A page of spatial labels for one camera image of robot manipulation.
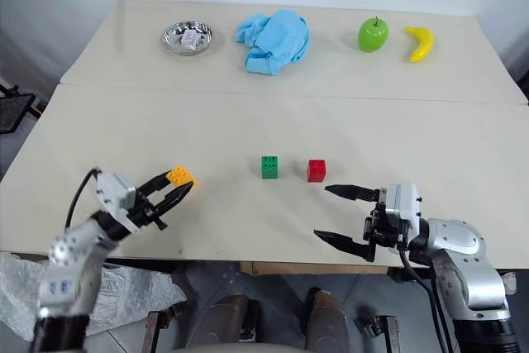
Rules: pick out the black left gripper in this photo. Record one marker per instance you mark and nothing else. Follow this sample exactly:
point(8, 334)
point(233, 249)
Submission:
point(145, 213)

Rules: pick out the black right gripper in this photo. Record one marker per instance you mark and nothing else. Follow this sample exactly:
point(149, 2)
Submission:
point(384, 229)

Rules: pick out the yellow studded cube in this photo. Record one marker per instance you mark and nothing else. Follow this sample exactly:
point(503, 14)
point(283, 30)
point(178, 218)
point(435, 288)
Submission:
point(179, 174)

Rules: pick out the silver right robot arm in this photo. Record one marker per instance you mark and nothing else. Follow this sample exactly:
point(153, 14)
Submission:
point(467, 262)

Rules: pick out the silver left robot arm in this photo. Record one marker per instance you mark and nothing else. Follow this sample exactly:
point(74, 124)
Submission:
point(66, 254)

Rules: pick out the red studded cube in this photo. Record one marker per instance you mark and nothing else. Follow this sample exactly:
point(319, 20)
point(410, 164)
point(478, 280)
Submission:
point(317, 171)

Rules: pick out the green studded cube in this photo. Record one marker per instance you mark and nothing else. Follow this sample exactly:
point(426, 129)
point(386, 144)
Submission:
point(269, 168)

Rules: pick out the clear plastic wrap sheet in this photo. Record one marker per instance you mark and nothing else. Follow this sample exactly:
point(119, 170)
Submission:
point(124, 293)

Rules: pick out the shiny metal bowl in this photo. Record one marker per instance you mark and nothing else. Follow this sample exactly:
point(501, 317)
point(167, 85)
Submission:
point(173, 41)

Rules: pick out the black mesh chair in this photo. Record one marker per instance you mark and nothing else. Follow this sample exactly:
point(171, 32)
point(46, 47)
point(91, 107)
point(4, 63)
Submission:
point(14, 107)

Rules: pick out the green apple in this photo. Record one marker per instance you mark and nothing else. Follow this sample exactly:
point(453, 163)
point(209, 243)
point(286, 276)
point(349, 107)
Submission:
point(372, 36)

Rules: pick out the crumpled light blue cloth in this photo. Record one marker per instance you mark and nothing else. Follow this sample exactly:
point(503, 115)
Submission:
point(274, 41)

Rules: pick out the yellow banana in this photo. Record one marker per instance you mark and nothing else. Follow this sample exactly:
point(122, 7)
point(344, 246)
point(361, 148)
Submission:
point(423, 45)

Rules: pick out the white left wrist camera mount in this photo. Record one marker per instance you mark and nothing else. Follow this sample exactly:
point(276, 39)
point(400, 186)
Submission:
point(117, 196)

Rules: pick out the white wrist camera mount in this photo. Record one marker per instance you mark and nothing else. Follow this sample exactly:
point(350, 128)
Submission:
point(117, 196)
point(407, 204)

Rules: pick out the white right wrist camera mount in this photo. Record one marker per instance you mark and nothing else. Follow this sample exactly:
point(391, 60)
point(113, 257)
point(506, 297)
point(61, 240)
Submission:
point(407, 204)

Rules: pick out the rusty metal frame leg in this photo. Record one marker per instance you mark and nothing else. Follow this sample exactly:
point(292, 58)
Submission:
point(155, 330)
point(386, 334)

